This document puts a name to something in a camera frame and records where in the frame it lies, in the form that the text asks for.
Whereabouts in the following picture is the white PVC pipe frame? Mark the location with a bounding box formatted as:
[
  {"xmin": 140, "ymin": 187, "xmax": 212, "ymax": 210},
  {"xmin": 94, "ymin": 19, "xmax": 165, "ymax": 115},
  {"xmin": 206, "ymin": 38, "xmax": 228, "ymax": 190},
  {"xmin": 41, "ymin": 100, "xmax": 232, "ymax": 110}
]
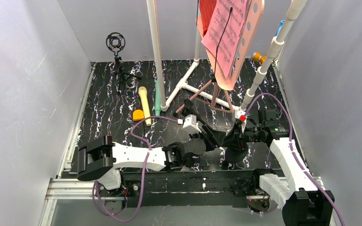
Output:
[{"xmin": 147, "ymin": 0, "xmax": 306, "ymax": 112}]

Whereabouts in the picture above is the orange tape measure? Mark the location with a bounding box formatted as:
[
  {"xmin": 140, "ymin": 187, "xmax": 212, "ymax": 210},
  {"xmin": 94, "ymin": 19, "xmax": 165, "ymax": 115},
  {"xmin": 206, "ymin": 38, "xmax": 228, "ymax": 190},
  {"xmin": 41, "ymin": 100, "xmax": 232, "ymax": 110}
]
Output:
[{"xmin": 132, "ymin": 109, "xmax": 145, "ymax": 121}]

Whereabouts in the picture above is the blue tube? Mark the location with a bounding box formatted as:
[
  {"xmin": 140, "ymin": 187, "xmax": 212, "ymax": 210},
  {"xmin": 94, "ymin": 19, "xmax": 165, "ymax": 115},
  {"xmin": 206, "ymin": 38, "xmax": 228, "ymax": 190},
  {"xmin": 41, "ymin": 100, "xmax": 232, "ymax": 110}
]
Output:
[{"xmin": 275, "ymin": 20, "xmax": 285, "ymax": 36}]

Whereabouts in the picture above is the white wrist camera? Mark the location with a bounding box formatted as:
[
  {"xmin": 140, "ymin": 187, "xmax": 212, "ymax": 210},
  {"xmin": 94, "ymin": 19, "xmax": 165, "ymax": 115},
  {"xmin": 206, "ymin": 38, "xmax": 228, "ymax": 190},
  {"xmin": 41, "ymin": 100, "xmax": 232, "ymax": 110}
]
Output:
[
  {"xmin": 234, "ymin": 110, "xmax": 247, "ymax": 132},
  {"xmin": 177, "ymin": 114, "xmax": 202, "ymax": 134}
]

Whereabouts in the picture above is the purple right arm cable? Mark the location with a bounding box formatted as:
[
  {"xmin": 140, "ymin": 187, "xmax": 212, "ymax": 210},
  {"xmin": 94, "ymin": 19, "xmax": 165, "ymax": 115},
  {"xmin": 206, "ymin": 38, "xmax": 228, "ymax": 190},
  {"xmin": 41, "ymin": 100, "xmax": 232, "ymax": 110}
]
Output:
[{"xmin": 245, "ymin": 93, "xmax": 347, "ymax": 226}]

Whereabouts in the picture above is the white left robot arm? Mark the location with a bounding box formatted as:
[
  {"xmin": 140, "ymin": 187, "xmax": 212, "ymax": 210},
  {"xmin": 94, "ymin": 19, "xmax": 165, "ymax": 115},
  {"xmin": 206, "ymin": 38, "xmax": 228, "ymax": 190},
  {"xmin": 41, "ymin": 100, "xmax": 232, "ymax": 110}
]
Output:
[{"xmin": 76, "ymin": 120, "xmax": 226, "ymax": 190}]

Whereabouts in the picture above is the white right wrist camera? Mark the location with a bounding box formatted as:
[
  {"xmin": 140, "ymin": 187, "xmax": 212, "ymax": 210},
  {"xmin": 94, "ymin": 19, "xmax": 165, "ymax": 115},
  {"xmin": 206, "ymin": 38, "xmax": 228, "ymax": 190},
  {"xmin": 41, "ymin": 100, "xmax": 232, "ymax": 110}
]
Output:
[{"xmin": 234, "ymin": 110, "xmax": 247, "ymax": 132}]

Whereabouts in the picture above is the black tripod shock mount stand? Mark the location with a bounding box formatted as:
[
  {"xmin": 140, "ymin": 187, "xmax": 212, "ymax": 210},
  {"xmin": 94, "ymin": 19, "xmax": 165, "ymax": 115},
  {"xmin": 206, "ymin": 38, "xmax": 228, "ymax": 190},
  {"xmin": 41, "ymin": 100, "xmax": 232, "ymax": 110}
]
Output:
[{"xmin": 106, "ymin": 32, "xmax": 142, "ymax": 96}]

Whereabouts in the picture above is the red folder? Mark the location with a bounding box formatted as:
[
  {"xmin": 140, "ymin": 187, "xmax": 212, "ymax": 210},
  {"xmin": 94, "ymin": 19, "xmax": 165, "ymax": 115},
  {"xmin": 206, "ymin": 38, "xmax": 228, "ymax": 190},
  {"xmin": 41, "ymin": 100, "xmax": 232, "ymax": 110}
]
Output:
[{"xmin": 199, "ymin": 0, "xmax": 217, "ymax": 36}]

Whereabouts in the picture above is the orange microphone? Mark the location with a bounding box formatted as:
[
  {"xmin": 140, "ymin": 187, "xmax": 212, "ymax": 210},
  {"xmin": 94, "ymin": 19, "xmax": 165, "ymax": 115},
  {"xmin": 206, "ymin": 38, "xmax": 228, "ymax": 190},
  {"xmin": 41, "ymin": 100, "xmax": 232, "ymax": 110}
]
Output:
[{"xmin": 251, "ymin": 52, "xmax": 267, "ymax": 65}]

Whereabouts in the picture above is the black round-base mic stand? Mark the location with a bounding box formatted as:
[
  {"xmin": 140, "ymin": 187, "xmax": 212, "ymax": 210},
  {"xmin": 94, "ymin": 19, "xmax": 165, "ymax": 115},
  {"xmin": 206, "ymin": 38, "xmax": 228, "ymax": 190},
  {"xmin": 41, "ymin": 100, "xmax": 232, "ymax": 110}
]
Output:
[{"xmin": 181, "ymin": 99, "xmax": 248, "ymax": 163}]

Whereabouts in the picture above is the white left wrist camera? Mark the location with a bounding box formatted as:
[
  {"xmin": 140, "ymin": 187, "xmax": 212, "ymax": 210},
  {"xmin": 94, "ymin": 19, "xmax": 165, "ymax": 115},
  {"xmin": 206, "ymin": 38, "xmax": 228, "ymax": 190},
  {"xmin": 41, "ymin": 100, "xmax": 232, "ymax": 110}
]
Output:
[{"xmin": 177, "ymin": 114, "xmax": 202, "ymax": 134}]

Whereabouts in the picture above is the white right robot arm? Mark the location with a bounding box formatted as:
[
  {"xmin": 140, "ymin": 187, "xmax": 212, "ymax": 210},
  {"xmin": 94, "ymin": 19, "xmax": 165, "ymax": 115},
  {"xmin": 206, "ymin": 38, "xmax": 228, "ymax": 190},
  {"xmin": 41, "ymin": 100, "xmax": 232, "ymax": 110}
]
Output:
[{"xmin": 222, "ymin": 109, "xmax": 335, "ymax": 226}]

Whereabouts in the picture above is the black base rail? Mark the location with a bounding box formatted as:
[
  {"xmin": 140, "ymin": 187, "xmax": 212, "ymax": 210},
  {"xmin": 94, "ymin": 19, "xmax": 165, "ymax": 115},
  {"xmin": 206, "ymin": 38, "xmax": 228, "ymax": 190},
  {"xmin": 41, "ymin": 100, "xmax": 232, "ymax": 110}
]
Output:
[{"xmin": 123, "ymin": 169, "xmax": 261, "ymax": 208}]

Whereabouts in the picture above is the pink sheet music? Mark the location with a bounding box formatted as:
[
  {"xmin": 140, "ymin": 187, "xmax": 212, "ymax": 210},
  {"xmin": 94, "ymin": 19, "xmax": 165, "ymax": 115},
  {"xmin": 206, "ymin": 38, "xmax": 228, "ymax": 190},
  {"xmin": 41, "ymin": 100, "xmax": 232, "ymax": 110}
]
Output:
[{"xmin": 201, "ymin": 0, "xmax": 250, "ymax": 77}]

